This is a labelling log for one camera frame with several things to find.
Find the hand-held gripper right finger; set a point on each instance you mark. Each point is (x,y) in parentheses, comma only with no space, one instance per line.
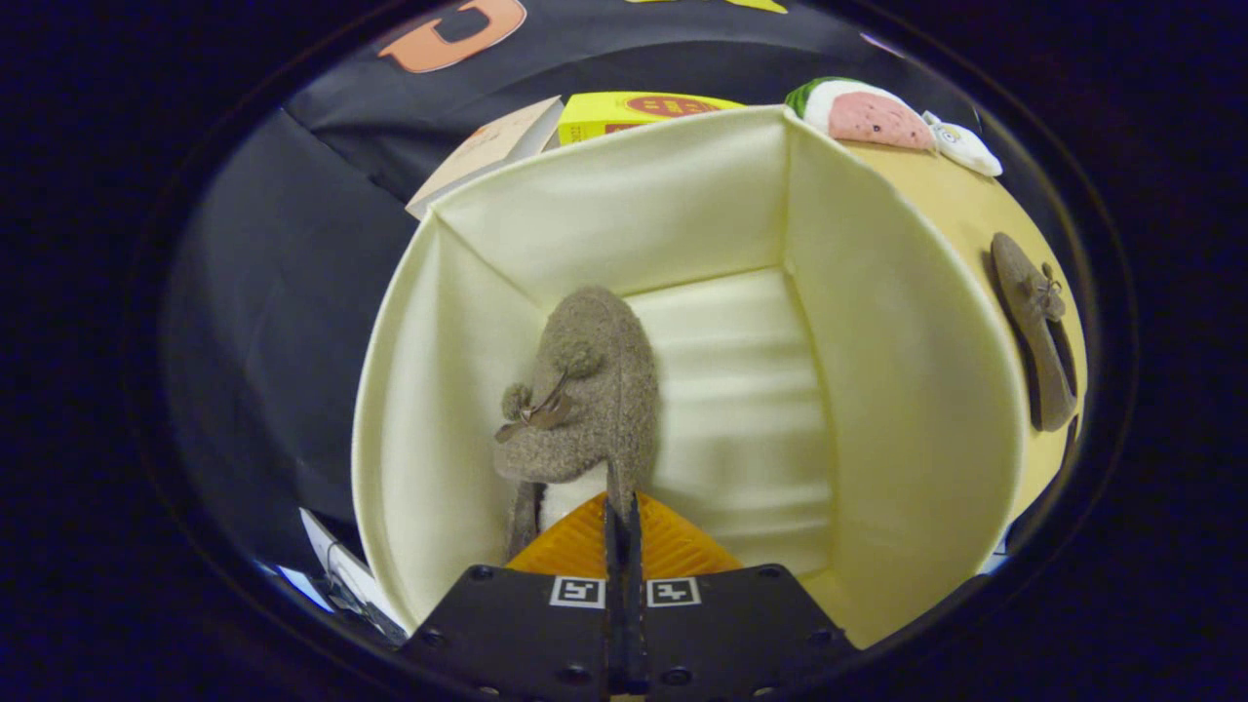
(741,634)

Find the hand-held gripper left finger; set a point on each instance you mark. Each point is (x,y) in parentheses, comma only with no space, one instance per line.
(517,634)

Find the cream storage box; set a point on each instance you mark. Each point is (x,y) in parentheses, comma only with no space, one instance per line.
(741,409)

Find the brown fuzzy slipper shoe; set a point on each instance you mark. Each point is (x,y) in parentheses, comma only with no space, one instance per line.
(1033,312)
(604,390)

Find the yellow book with red circle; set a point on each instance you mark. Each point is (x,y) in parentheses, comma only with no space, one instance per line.
(604,115)

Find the watermelon slice plush toy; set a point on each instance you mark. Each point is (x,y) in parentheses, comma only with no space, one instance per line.
(873,115)

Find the white plush toy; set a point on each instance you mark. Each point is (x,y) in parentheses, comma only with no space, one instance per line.
(965,146)

